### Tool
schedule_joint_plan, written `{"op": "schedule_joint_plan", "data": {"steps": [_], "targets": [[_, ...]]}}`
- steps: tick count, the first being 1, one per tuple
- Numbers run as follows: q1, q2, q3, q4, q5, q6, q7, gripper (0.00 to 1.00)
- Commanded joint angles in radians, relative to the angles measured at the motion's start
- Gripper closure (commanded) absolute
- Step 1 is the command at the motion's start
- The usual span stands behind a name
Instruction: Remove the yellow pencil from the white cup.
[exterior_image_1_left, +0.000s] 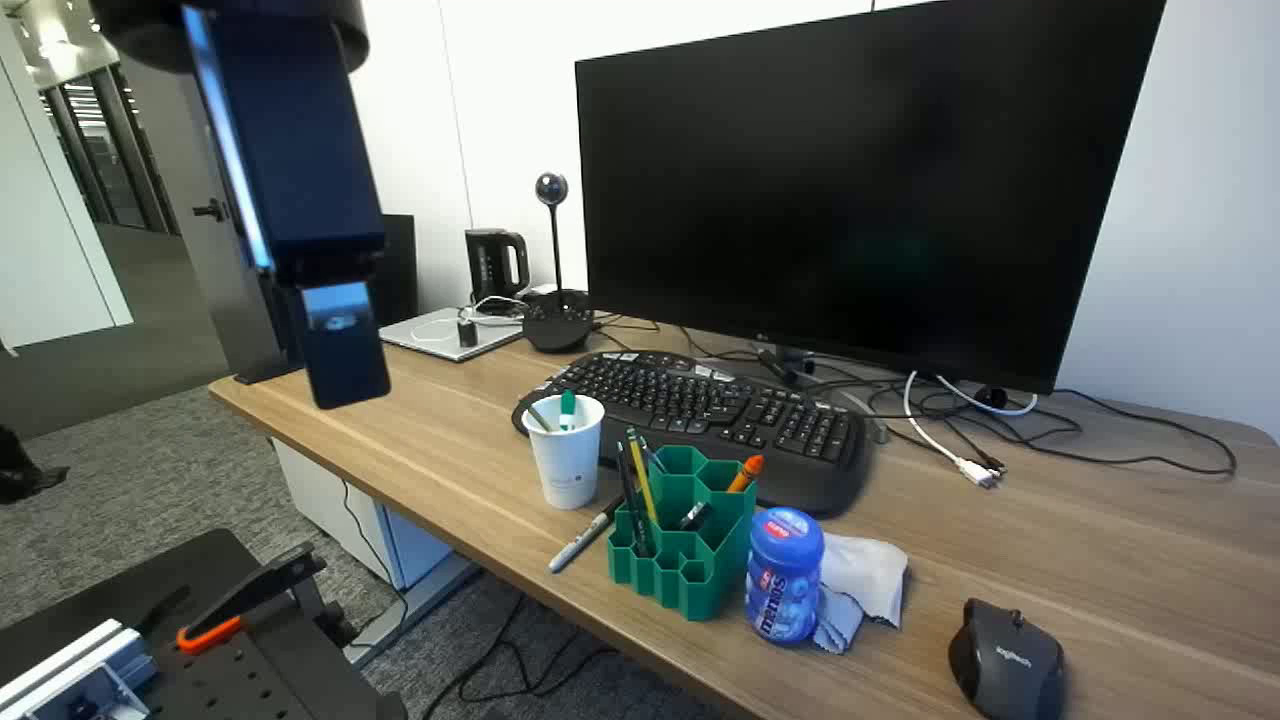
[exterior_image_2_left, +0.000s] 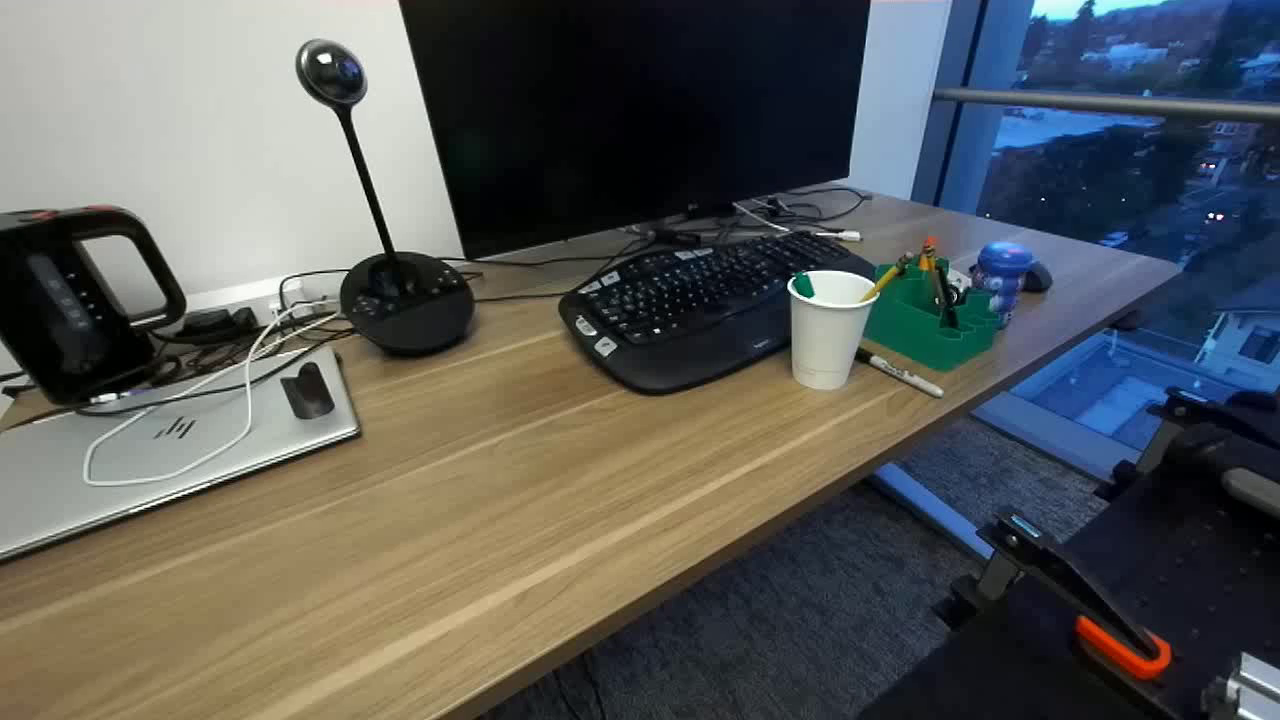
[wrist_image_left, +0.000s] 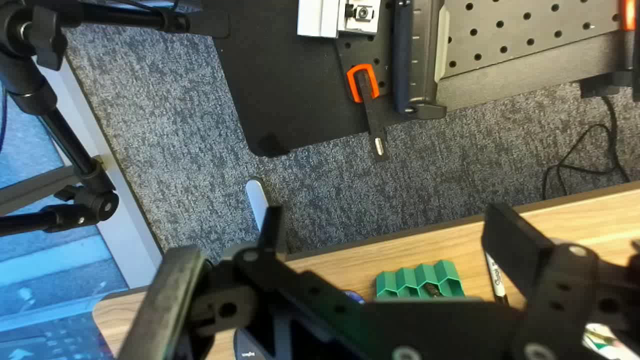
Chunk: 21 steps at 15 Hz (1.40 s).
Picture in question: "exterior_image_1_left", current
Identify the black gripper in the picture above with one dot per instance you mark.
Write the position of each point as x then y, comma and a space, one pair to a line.
345, 344

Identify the yellow pencil with pink eraser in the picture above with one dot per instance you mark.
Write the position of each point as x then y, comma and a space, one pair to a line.
640, 482

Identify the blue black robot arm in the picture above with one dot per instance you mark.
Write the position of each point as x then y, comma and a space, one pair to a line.
286, 145

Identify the white paper cup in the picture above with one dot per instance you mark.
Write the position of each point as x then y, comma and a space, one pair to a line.
565, 460

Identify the black speaker box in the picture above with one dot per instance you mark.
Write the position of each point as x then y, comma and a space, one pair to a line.
398, 265

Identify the white flat pad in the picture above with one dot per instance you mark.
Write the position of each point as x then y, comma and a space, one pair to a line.
444, 334

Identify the black electric kettle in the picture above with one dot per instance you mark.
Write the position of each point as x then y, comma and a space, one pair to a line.
495, 265

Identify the white drawer cabinet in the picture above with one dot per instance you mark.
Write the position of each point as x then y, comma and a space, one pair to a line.
362, 525

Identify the black webcam on stand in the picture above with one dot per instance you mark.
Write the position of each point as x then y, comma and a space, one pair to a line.
553, 303

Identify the green white stick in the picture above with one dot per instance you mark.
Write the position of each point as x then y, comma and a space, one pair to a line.
569, 406

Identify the orange black hand tool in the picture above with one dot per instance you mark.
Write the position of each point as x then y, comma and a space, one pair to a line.
240, 604

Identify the black white marker pen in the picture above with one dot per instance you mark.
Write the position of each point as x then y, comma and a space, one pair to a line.
583, 543

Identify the black pen with striped end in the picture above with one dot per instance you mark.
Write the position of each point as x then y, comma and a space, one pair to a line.
627, 501

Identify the black perforated work table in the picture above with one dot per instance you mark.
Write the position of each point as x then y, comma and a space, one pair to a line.
252, 664

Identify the green honeycomb pen organizer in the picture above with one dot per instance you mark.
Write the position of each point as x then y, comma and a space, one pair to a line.
694, 545

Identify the black computer keyboard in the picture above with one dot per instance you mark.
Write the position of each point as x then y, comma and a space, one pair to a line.
744, 423

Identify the orange marker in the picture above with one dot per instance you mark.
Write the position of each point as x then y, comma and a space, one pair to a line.
741, 473

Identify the blue plastic gum container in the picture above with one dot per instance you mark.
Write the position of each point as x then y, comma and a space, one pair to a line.
780, 579

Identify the large black computer monitor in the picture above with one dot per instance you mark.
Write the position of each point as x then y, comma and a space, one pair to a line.
866, 173

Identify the grey white cloth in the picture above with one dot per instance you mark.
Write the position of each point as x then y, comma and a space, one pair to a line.
866, 579

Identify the black computer mouse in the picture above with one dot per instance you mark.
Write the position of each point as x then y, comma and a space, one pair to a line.
1006, 663

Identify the aluminium profile rail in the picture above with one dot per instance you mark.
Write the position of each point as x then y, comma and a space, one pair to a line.
74, 673

